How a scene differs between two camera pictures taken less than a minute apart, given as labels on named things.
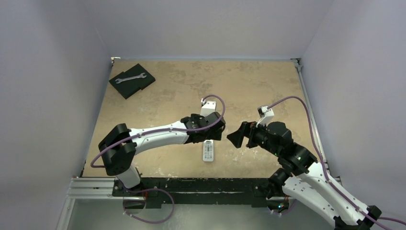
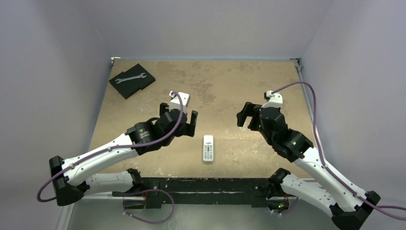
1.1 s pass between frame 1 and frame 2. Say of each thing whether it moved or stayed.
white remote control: stayed
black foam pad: stayed
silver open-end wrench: stayed
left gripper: moved
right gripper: moved
